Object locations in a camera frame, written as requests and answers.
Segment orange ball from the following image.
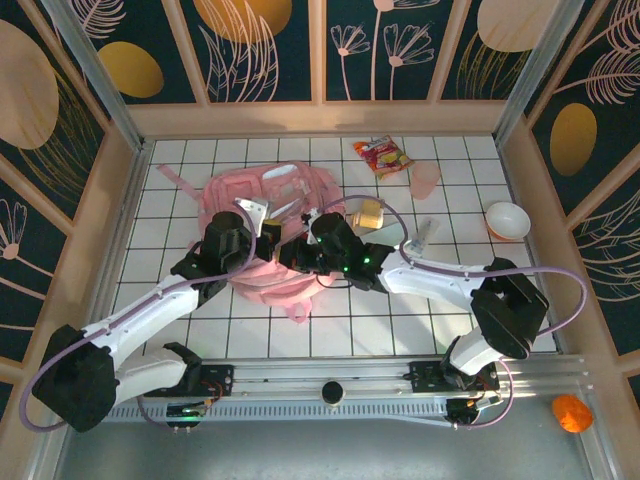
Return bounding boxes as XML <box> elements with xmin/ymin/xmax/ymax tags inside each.
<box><xmin>551</xmin><ymin>393</ymin><xmax>595</xmax><ymax>434</ymax></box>

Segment wall panel pink fern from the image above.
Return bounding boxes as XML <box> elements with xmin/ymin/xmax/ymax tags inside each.
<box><xmin>569</xmin><ymin>167</ymin><xmax>640</xmax><ymax>359</ymax></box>

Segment wall panel single flower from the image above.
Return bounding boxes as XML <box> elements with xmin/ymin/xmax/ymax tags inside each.
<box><xmin>0</xmin><ymin>152</ymin><xmax>76</xmax><ymax>364</ymax></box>

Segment black controller board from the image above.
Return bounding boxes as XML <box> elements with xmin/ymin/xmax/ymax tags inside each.
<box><xmin>446</xmin><ymin>393</ymin><xmax>503</xmax><ymax>430</ymax></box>
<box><xmin>164</xmin><ymin>399</ymin><xmax>209</xmax><ymax>432</ymax></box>

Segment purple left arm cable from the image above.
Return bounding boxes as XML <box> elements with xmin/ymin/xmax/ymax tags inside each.
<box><xmin>22</xmin><ymin>198</ymin><xmax>261</xmax><ymax>434</ymax></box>

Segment black round knob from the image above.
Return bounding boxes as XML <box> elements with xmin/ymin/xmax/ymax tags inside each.
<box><xmin>321</xmin><ymin>380</ymin><xmax>347</xmax><ymax>405</ymax></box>

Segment aluminium floor rail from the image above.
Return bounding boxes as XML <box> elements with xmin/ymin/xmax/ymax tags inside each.
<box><xmin>74</xmin><ymin>139</ymin><xmax>154</xmax><ymax>364</ymax></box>

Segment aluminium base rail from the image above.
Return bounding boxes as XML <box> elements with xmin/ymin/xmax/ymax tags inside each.
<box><xmin>49</xmin><ymin>352</ymin><xmax>594</xmax><ymax>401</ymax></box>

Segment wall panel yellow oval fern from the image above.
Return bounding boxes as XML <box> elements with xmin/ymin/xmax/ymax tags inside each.
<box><xmin>522</xmin><ymin>0</ymin><xmax>640</xmax><ymax>219</ymax></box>

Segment aluminium corner post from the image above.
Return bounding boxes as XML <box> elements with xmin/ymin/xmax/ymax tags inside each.
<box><xmin>492</xmin><ymin>0</ymin><xmax>599</xmax><ymax>144</ymax></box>
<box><xmin>38</xmin><ymin>0</ymin><xmax>149</xmax><ymax>151</ymax></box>

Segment white bowl with orange base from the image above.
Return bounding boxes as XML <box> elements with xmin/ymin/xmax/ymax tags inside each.
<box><xmin>483</xmin><ymin>200</ymin><xmax>531</xmax><ymax>242</ymax></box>

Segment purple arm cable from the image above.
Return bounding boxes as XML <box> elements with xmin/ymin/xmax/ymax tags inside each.
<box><xmin>314</xmin><ymin>195</ymin><xmax>589</xmax><ymax>431</ymax></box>
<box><xmin>22</xmin><ymin>198</ymin><xmax>261</xmax><ymax>434</ymax></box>

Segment perforated metal cable tray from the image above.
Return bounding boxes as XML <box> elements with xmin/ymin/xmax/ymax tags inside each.
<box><xmin>69</xmin><ymin>399</ymin><xmax>454</xmax><ymax>426</ymax></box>

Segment wall panel orange circle leaves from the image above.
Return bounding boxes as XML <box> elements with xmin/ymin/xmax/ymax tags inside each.
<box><xmin>167</xmin><ymin>0</ymin><xmax>315</xmax><ymax>105</ymax></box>

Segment grey metal sheet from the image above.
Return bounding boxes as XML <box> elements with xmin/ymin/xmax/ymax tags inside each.
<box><xmin>47</xmin><ymin>419</ymin><xmax>609</xmax><ymax>480</ymax></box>

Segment red yellow snack bag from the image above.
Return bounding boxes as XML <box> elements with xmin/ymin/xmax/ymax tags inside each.
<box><xmin>352</xmin><ymin>138</ymin><xmax>416</xmax><ymax>182</ymax></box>

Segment wall panel with yellow oval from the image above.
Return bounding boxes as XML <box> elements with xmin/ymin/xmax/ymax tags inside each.
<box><xmin>74</xmin><ymin>0</ymin><xmax>210</xmax><ymax>106</ymax></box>

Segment wall panel cream circle gold lines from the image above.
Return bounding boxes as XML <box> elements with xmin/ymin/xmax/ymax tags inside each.
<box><xmin>438</xmin><ymin>0</ymin><xmax>544</xmax><ymax>102</ymax></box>

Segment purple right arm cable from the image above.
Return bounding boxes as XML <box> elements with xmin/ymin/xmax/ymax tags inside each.
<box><xmin>314</xmin><ymin>195</ymin><xmax>589</xmax><ymax>431</ymax></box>

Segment cream yellow plastic jar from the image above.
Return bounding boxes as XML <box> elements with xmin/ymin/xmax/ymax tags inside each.
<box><xmin>348</xmin><ymin>208</ymin><xmax>386</xmax><ymax>233</ymax></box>

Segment large wall panel cream circle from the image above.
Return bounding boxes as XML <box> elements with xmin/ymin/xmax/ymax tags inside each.
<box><xmin>0</xmin><ymin>0</ymin><xmax>112</xmax><ymax>224</ymax></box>

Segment pink student backpack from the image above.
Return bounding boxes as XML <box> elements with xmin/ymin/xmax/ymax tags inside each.
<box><xmin>156</xmin><ymin>159</ymin><xmax>346</xmax><ymax>326</ymax></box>

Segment clear plastic syringe pack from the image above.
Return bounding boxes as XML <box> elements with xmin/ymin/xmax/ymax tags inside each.
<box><xmin>402</xmin><ymin>217</ymin><xmax>441</xmax><ymax>254</ymax></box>

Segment wall panel with pink flowers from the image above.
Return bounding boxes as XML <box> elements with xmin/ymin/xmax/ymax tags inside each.
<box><xmin>322</xmin><ymin>0</ymin><xmax>459</xmax><ymax>104</ymax></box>

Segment pink plastic cup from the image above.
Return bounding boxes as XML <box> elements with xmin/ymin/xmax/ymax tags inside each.
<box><xmin>409</xmin><ymin>160</ymin><xmax>442</xmax><ymax>200</ymax></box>

